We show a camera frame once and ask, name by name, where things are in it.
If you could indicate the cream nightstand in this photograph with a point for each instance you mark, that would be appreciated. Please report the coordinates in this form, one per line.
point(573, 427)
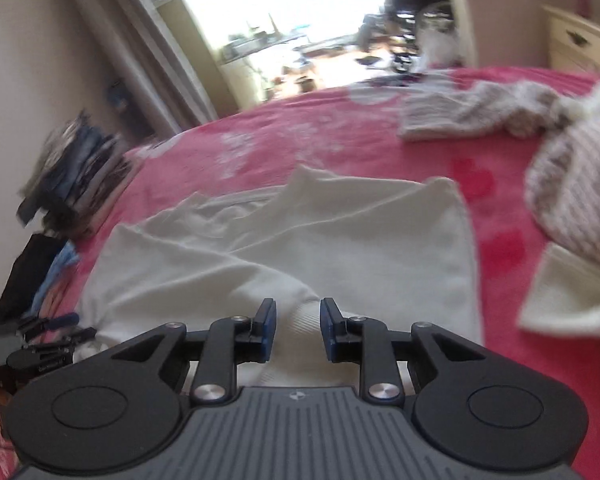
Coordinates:
point(580, 45)

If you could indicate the stack of folded clothes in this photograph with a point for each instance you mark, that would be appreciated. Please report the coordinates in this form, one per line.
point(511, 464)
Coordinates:
point(85, 170)

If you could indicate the beige knit sweater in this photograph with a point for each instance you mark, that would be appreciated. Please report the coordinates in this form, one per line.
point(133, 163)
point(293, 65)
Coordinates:
point(570, 180)

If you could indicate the black cloth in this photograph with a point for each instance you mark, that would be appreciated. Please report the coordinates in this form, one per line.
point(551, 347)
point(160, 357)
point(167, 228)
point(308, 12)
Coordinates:
point(25, 275)

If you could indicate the cream door frame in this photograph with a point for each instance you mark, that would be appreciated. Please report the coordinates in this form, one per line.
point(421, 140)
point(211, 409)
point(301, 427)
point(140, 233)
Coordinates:
point(462, 15)

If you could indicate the pink floral blanket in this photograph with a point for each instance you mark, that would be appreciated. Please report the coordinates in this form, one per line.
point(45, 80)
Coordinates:
point(380, 145)

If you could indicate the blue cloth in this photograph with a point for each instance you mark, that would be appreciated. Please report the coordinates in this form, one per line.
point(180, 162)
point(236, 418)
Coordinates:
point(62, 262)

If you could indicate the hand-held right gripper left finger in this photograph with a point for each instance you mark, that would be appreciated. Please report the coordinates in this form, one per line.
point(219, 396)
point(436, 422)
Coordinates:
point(267, 327)

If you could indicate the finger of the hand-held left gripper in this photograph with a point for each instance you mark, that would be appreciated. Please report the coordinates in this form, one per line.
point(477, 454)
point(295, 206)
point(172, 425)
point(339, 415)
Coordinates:
point(60, 321)
point(75, 336)

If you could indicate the white sweatshirt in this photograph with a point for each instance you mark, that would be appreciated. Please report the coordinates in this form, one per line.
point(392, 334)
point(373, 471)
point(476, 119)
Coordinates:
point(330, 240)

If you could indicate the dark balcony clutter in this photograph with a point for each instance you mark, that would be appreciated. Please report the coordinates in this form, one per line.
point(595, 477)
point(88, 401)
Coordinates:
point(405, 15)

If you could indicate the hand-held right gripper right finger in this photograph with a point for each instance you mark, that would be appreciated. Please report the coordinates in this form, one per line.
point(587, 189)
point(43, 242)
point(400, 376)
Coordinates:
point(327, 332)

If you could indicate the cream cloth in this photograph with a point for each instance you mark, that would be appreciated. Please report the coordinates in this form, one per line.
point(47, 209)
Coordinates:
point(565, 300)

